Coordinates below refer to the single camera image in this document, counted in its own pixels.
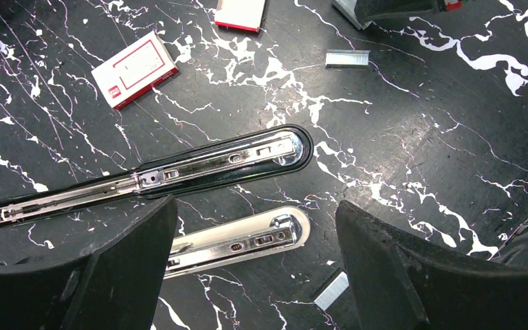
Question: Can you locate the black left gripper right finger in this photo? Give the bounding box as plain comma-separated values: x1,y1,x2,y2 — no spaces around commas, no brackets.
335,200,528,329

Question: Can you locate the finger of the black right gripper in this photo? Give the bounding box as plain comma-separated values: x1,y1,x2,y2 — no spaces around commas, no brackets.
354,0,442,23

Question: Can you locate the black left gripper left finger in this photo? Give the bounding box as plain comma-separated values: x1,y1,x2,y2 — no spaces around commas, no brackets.
0,197,177,329

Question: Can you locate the silver staple strip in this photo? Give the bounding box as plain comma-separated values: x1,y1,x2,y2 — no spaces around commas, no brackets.
331,0,373,30
325,49,371,68
313,271,349,311

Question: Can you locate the cardboard staple box tray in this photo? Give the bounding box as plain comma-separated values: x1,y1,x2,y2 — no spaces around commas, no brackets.
214,0,266,32

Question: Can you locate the red white staple box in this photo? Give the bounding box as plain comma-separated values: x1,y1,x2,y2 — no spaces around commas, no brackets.
91,31,179,110

